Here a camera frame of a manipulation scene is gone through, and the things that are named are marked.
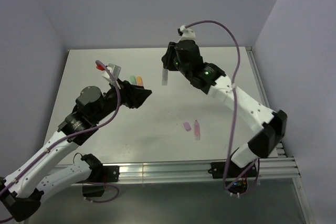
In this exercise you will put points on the green pen cap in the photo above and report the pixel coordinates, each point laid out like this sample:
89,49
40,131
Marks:
133,79

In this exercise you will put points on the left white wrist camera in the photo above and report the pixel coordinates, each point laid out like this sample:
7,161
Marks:
112,73

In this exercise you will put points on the yellow pen cap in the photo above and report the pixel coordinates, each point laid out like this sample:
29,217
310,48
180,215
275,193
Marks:
139,81

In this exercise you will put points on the purple pen cap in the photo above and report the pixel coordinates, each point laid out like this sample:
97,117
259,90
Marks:
187,126

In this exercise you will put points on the aluminium rail frame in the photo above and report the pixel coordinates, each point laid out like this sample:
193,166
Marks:
150,145

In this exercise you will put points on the pink highlighter pen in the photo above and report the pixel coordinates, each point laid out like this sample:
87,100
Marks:
197,130

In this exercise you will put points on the grey pen orange tip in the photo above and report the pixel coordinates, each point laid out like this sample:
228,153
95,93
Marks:
165,73

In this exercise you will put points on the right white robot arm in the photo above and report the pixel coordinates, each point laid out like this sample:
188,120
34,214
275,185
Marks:
268,125

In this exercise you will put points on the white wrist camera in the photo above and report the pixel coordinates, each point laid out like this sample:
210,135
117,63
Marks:
186,33
112,73

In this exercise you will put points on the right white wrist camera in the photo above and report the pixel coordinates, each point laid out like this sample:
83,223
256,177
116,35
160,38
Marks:
186,33

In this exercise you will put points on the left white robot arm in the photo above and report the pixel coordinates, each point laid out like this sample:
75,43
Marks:
23,191

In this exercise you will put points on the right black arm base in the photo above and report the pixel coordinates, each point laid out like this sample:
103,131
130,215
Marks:
238,180

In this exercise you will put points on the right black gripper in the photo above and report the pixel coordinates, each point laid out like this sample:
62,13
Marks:
167,59

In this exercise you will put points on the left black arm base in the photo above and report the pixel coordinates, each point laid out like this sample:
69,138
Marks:
96,182

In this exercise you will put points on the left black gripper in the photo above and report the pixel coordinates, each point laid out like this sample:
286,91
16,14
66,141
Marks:
134,95

